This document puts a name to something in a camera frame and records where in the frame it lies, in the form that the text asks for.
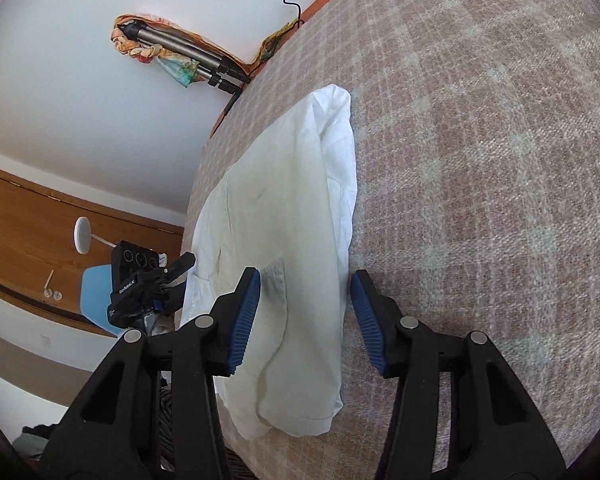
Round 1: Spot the white lamp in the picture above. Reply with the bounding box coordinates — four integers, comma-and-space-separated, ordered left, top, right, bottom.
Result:
74, 216, 117, 257

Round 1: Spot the colourful scarf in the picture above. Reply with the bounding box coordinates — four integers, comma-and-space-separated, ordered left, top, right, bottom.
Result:
111, 12, 301, 90

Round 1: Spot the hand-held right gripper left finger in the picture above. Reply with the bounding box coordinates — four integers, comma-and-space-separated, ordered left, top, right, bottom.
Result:
37, 266, 262, 480

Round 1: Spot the dark cloth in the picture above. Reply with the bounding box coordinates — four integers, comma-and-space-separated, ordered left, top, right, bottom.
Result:
12, 422, 57, 457

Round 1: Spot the pink plaid blanket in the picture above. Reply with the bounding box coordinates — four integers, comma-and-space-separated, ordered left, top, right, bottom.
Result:
182, 0, 600, 480

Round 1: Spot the white door handle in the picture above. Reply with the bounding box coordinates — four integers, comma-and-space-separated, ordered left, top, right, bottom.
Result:
42, 269, 64, 302

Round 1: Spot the grey tripod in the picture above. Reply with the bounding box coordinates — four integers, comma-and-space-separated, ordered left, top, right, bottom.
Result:
117, 20, 253, 96

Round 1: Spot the blue chair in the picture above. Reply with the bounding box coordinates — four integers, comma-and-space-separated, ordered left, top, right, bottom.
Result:
80, 265, 122, 337

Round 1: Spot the grey striped garment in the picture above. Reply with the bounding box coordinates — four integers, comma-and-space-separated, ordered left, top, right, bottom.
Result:
150, 385, 261, 480

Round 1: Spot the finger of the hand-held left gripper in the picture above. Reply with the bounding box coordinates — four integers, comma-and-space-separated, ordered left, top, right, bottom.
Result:
150, 294, 182, 318
152, 253, 197, 290

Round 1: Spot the wooden door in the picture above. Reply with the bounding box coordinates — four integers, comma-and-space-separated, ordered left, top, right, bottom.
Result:
0, 167, 186, 338

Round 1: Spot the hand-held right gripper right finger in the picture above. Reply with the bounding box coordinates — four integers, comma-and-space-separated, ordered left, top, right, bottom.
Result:
350, 269, 567, 480

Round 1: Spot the white shirt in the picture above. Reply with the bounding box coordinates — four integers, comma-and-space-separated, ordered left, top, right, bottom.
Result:
180, 84, 358, 441

